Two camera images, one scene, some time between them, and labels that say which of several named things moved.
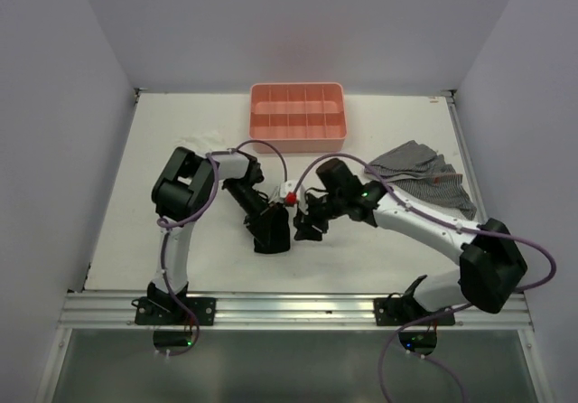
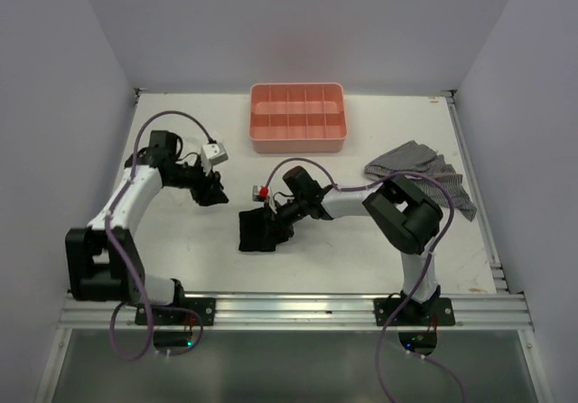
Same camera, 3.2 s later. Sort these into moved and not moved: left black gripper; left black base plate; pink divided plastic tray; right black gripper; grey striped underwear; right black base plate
Moved: left black gripper; right black gripper
Not moved: pink divided plastic tray; grey striped underwear; right black base plate; left black base plate
